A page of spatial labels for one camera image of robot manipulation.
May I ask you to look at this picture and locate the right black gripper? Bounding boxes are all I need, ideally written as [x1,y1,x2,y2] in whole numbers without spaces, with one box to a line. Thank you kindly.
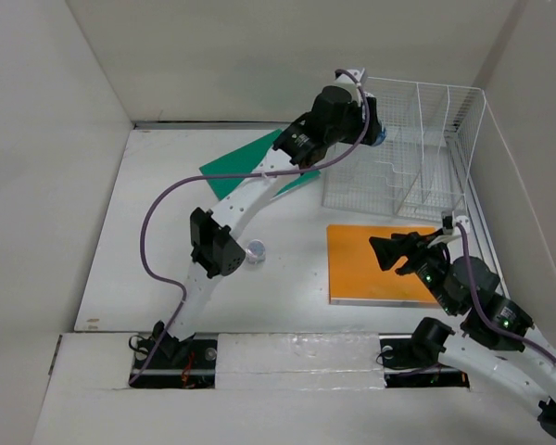
[368,227,458,315]

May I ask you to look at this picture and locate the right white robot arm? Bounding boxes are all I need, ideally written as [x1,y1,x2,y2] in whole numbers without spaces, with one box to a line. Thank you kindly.
[369,225,556,439]

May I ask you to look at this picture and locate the orange notebook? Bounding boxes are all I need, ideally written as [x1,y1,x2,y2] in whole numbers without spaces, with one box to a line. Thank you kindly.
[326,224,438,308]

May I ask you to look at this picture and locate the green notebook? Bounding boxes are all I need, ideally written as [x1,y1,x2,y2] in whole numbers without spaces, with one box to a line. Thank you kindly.
[198,129,322,201]

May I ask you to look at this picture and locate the white wire rack organizer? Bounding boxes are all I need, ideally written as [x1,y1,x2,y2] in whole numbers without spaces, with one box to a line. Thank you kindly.
[322,77,487,222]

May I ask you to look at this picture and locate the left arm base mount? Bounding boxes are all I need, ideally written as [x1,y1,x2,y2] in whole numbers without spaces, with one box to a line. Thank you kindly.
[128,321,219,389]

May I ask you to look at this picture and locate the small clear tape roll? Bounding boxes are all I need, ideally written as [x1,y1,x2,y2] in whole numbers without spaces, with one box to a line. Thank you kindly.
[245,239,266,264]

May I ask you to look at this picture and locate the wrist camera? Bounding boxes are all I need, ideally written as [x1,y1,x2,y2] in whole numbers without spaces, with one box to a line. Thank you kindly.
[441,210,471,238]
[334,68,367,92]

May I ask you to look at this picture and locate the blue tape roll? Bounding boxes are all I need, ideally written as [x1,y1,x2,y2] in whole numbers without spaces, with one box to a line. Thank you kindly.
[373,128,387,146]

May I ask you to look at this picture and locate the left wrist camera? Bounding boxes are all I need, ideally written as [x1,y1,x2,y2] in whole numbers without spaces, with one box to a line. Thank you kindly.
[334,68,367,92]

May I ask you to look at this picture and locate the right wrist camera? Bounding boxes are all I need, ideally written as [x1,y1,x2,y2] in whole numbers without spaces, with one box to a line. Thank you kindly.
[441,210,471,238]

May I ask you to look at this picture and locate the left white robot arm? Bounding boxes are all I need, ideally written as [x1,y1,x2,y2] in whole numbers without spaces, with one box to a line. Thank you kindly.
[151,78,384,368]

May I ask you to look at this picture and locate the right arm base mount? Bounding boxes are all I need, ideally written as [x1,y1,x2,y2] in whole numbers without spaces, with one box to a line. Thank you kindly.
[375,337,470,389]

